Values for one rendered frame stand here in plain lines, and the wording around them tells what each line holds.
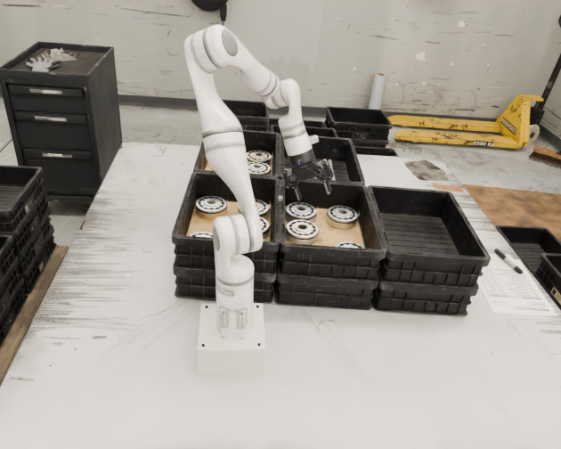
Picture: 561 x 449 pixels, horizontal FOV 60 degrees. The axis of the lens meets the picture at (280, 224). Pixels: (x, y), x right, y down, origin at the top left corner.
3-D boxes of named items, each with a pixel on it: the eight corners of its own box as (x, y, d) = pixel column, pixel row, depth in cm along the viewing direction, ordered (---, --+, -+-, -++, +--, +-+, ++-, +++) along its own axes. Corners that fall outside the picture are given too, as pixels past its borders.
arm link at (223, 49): (279, 61, 127) (251, 70, 131) (216, 13, 104) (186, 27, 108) (281, 93, 126) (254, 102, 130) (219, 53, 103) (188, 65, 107)
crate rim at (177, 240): (279, 252, 135) (280, 245, 133) (170, 244, 133) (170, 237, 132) (279, 183, 168) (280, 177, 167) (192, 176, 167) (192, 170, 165)
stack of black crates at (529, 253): (570, 308, 245) (589, 273, 233) (514, 307, 242) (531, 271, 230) (531, 260, 279) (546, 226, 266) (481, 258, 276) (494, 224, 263)
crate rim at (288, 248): (386, 259, 136) (387, 253, 135) (280, 252, 135) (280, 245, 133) (365, 190, 170) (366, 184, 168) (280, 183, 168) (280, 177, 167)
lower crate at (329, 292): (371, 314, 147) (379, 283, 141) (273, 307, 146) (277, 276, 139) (354, 239, 181) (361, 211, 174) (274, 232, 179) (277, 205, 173)
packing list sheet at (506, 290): (563, 316, 154) (564, 315, 154) (494, 315, 152) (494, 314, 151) (515, 254, 182) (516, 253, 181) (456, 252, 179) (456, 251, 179)
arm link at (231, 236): (219, 232, 103) (221, 294, 112) (261, 224, 106) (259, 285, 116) (207, 210, 110) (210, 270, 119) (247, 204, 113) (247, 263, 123)
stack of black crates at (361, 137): (369, 167, 363) (382, 110, 339) (379, 187, 338) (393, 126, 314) (317, 165, 359) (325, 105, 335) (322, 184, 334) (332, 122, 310)
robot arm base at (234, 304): (250, 339, 122) (252, 287, 113) (214, 337, 122) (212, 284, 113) (254, 314, 130) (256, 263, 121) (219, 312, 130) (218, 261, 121)
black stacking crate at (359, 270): (378, 285, 142) (386, 254, 135) (277, 279, 140) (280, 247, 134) (360, 214, 175) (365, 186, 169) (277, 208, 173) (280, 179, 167)
